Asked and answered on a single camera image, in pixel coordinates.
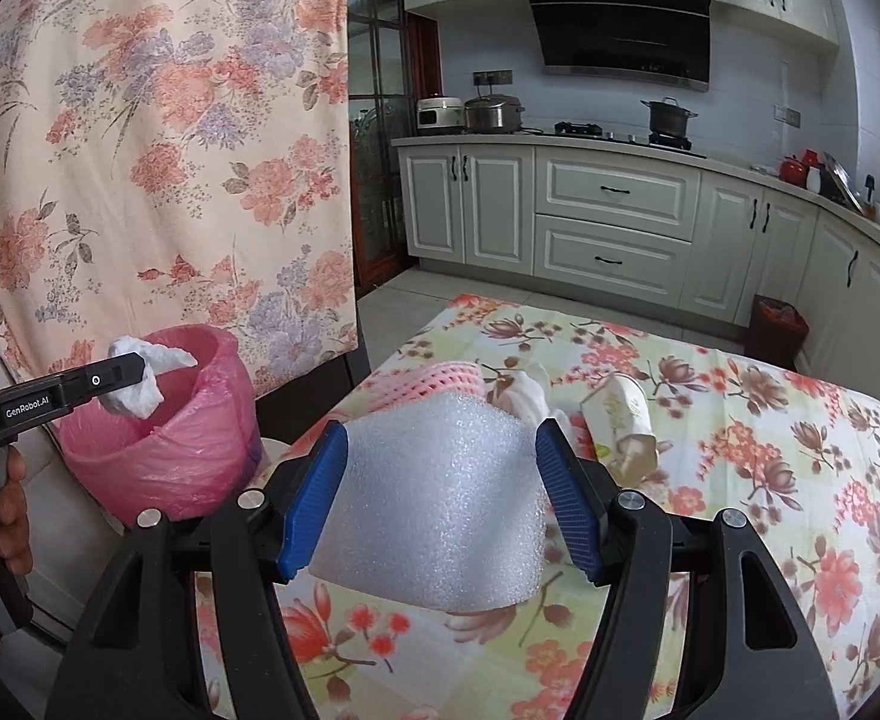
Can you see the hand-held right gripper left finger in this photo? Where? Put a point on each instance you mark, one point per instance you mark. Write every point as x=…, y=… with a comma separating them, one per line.
x=312, y=510

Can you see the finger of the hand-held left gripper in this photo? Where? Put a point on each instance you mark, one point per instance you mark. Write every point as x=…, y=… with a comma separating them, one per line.
x=131, y=373

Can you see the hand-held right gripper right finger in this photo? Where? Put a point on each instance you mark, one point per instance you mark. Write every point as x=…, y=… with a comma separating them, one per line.
x=571, y=502

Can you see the white paper towel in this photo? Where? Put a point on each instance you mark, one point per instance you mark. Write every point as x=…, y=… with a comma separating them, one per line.
x=173, y=356

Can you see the bin with pink plastic liner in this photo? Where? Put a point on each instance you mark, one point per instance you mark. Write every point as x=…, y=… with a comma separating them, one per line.
x=185, y=457

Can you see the gold-print paper cup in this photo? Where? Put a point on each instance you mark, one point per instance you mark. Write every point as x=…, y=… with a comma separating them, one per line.
x=620, y=409

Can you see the white tissue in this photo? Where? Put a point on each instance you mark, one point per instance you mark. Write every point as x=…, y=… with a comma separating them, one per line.
x=526, y=394

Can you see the white foam block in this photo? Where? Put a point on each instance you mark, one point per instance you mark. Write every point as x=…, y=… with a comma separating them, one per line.
x=432, y=495

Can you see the small pink foam fruit net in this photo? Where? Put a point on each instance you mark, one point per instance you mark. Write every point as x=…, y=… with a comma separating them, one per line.
x=440, y=375

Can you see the floral tablecloth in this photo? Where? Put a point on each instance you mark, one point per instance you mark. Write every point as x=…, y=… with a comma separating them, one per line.
x=747, y=540

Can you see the floral curtain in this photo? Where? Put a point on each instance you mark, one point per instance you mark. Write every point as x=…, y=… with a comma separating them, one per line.
x=185, y=127

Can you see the red floor bin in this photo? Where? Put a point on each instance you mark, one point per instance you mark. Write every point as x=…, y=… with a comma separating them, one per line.
x=773, y=337

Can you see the white lower kitchen cabinets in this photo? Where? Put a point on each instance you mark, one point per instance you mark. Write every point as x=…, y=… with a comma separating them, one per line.
x=612, y=187

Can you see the wooden glass-pane door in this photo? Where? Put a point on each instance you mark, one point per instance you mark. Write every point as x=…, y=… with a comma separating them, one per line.
x=380, y=127

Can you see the black gas stove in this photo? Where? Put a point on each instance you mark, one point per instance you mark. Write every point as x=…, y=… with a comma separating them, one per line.
x=578, y=127

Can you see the black cooking pot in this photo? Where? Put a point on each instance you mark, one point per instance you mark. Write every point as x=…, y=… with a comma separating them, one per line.
x=668, y=120

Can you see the silver pressure cooker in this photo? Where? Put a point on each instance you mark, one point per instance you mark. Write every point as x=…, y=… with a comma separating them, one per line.
x=494, y=114

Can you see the red kettle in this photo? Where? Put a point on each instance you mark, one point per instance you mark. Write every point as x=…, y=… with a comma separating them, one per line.
x=792, y=167

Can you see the white rice cooker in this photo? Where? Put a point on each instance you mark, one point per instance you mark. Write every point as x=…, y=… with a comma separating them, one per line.
x=440, y=116

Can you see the white cup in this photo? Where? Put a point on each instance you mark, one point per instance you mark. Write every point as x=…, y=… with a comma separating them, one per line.
x=814, y=178

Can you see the leaning metal tray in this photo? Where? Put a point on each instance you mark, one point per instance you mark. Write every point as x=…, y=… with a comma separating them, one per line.
x=841, y=180

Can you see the black range hood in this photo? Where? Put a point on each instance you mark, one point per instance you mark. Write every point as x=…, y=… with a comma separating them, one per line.
x=620, y=30

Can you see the black wall socket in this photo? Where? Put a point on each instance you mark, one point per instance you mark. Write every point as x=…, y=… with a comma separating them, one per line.
x=492, y=77

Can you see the small wall socket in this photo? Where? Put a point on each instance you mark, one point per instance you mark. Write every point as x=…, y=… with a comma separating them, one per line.
x=788, y=117

